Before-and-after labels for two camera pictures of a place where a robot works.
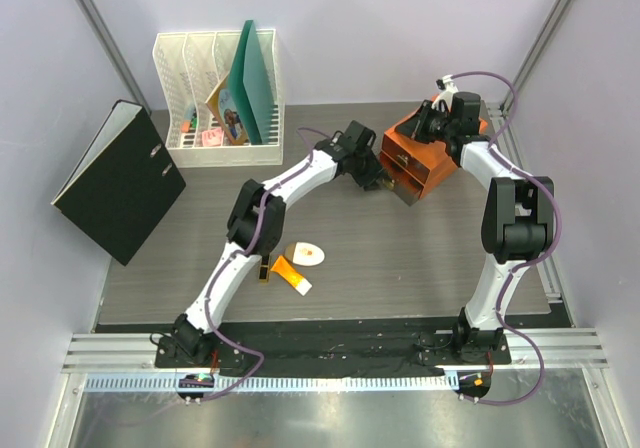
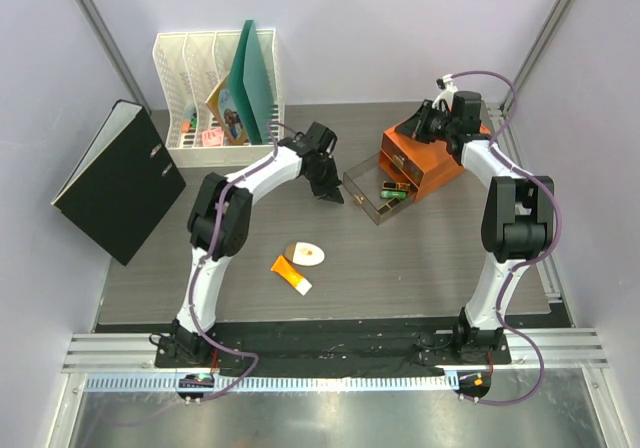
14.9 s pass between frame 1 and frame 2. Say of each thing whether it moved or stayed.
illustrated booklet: stayed
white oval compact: stayed
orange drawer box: stayed
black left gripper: moved
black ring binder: stayed
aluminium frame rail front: stayed
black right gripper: stayed
